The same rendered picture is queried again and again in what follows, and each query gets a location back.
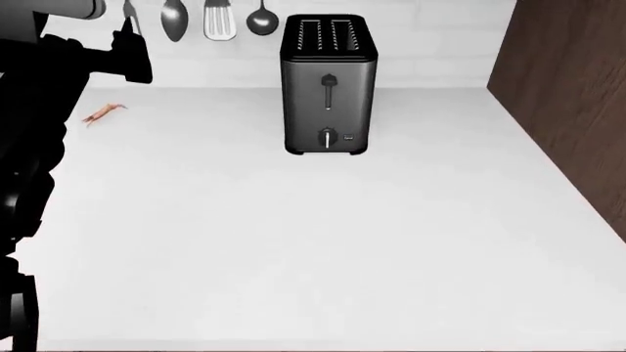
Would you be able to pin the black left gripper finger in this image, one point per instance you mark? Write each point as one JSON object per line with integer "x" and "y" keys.
{"x": 128, "y": 26}

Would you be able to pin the brown wooden cabinet panel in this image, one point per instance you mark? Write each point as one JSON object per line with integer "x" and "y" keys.
{"x": 567, "y": 102}

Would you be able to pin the grey hanging metal spoon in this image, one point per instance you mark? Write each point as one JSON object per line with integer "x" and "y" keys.
{"x": 174, "y": 18}

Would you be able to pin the small orange shrimp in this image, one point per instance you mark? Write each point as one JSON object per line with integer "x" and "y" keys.
{"x": 102, "y": 114}

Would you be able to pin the white hanging slotted spatula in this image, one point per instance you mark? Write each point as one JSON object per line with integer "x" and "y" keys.
{"x": 219, "y": 20}

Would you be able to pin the grey hanging metal ladle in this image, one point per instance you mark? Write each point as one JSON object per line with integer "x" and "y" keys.
{"x": 262, "y": 20}

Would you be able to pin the black two-slot toaster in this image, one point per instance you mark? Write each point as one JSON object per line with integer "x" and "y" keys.
{"x": 327, "y": 88}

